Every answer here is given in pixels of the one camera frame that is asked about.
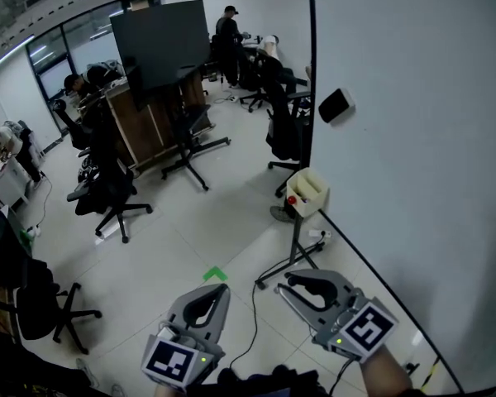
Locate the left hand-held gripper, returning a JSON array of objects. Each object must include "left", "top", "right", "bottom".
[{"left": 140, "top": 282, "right": 232, "bottom": 394}]

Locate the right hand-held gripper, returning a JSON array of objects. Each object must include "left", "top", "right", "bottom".
[{"left": 275, "top": 268, "right": 400, "bottom": 365}]

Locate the cream marker box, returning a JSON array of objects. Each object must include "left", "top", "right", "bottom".
[{"left": 286, "top": 166, "right": 330, "bottom": 217}]

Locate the person's right forearm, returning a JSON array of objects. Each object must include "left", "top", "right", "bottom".
[{"left": 359, "top": 343, "right": 414, "bottom": 397}]

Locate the black metal rolling stand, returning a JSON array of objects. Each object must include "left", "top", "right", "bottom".
[{"left": 255, "top": 211, "right": 327, "bottom": 291}]

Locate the large white whiteboard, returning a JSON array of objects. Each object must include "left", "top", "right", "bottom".
[{"left": 305, "top": 0, "right": 496, "bottom": 395}]

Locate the black whiteboard eraser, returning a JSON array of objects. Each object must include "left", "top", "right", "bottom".
[{"left": 317, "top": 88, "right": 355, "bottom": 126}]

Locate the black chest-mounted device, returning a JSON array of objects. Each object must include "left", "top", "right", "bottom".
[{"left": 198, "top": 368, "right": 322, "bottom": 397}]

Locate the yellow black floor tape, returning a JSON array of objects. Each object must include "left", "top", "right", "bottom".
[{"left": 423, "top": 357, "right": 441, "bottom": 390}]

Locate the wooden crate desk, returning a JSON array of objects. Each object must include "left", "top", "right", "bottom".
[{"left": 80, "top": 72, "right": 216, "bottom": 173}]

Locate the white cabinet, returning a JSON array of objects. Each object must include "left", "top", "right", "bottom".
[{"left": 0, "top": 157, "right": 31, "bottom": 208}]

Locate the white metal rack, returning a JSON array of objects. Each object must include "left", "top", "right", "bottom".
[{"left": 3, "top": 119, "right": 46, "bottom": 165}]

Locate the large black display panel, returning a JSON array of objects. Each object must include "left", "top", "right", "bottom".
[{"left": 109, "top": 0, "right": 212, "bottom": 111}]

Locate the black framed glass partition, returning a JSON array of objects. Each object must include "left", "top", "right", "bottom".
[{"left": 26, "top": 0, "right": 127, "bottom": 134}]

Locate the ceiling strip light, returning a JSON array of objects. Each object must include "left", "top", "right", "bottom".
[{"left": 0, "top": 34, "right": 35, "bottom": 77}]

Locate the black floor cable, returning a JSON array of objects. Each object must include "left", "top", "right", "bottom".
[{"left": 229, "top": 282, "right": 260, "bottom": 371}]

